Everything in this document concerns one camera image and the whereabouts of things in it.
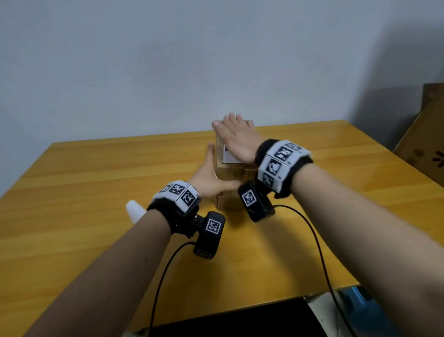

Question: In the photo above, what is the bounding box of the person's left hand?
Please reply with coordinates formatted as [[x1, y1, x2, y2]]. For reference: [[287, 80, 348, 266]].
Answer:
[[187, 142, 243, 200]]

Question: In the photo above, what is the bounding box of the person's right hand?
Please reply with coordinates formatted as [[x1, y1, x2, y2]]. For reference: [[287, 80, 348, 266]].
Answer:
[[211, 112, 265, 165]]

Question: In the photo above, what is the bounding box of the small brown cardboard box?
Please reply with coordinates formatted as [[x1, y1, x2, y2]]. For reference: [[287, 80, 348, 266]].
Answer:
[[215, 120, 259, 211]]

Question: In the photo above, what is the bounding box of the person's right forearm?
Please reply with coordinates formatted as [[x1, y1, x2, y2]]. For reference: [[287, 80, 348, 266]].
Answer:
[[291, 163, 444, 337]]

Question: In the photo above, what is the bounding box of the person's left forearm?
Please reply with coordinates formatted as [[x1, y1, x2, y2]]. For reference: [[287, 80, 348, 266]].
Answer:
[[24, 210, 173, 337]]

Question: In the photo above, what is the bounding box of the right marker-patterned wristband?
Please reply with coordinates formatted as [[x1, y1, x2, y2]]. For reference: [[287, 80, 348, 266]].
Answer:
[[255, 139, 314, 199]]

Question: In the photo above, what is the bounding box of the marker-patterned wristband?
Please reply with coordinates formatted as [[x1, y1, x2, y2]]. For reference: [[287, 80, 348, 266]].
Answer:
[[255, 139, 314, 199], [147, 180, 202, 237]]

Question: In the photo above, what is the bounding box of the left marker-patterned wristband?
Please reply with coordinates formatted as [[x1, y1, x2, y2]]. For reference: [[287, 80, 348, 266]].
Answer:
[[147, 180, 202, 237]]

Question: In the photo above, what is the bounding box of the white plastic bottle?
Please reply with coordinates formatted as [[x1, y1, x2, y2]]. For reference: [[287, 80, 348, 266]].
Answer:
[[125, 200, 147, 224]]

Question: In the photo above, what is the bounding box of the large brown cardboard carton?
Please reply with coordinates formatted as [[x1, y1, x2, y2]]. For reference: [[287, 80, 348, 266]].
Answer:
[[393, 82, 444, 188]]

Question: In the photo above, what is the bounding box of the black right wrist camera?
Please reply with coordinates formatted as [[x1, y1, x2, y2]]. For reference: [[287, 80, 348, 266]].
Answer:
[[237, 182, 276, 223]]

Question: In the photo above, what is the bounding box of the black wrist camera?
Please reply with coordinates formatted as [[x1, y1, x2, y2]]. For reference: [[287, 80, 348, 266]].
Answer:
[[192, 211, 226, 260], [237, 182, 276, 223]]

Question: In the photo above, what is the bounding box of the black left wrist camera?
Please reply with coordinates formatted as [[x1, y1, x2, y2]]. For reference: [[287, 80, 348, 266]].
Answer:
[[192, 211, 226, 260]]

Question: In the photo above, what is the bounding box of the black left camera cable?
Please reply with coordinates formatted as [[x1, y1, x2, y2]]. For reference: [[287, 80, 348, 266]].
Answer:
[[148, 241, 197, 337]]

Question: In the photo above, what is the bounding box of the black camera cable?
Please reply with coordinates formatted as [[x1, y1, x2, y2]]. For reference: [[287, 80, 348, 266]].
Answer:
[[148, 241, 197, 337], [271, 204, 357, 337]]

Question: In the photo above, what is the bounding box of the black right camera cable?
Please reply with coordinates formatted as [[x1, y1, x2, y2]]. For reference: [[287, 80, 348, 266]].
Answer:
[[271, 204, 357, 337]]

